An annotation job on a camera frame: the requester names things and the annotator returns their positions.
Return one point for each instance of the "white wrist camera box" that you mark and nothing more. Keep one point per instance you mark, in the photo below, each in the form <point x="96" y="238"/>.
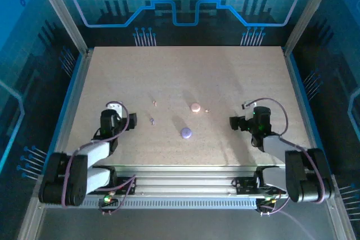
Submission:
<point x="249" y="113"/>
<point x="115" y="107"/>

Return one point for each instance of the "aluminium frame side rail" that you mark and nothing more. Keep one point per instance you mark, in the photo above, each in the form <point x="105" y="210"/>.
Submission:
<point x="293" y="77"/>
<point x="72" y="105"/>

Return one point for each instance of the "small circuit board with LEDs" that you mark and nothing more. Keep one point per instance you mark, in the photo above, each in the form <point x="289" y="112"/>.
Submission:
<point x="270" y="200"/>
<point x="108" y="199"/>

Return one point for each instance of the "pink earbud charging case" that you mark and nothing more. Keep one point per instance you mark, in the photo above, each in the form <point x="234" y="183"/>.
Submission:
<point x="195" y="107"/>

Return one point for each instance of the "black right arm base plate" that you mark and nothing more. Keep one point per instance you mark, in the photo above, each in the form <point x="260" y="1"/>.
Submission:
<point x="243" y="186"/>

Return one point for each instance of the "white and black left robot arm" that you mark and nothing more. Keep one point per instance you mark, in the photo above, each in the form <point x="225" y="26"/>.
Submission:
<point x="95" y="150"/>

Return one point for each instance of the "grey metal panel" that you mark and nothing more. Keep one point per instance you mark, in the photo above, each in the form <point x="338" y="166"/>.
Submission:
<point x="182" y="226"/>

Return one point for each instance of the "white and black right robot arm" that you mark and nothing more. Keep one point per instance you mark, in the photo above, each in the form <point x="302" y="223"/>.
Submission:
<point x="274" y="145"/>

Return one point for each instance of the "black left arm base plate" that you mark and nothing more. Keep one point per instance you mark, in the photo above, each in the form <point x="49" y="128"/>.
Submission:
<point x="123" y="181"/>

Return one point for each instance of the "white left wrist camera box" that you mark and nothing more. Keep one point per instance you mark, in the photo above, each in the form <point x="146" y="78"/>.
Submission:
<point x="115" y="107"/>

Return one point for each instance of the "aluminium frame post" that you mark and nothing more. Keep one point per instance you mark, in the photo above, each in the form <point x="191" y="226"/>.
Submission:
<point x="62" y="12"/>
<point x="304" y="12"/>

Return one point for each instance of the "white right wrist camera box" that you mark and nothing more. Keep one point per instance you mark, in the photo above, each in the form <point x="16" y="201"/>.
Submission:
<point x="249" y="113"/>

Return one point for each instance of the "aluminium mounting rail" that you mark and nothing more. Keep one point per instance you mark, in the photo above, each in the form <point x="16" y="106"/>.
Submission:
<point x="182" y="181"/>

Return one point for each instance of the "purple earbud charging case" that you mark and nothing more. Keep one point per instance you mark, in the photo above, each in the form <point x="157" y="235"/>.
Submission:
<point x="186" y="133"/>

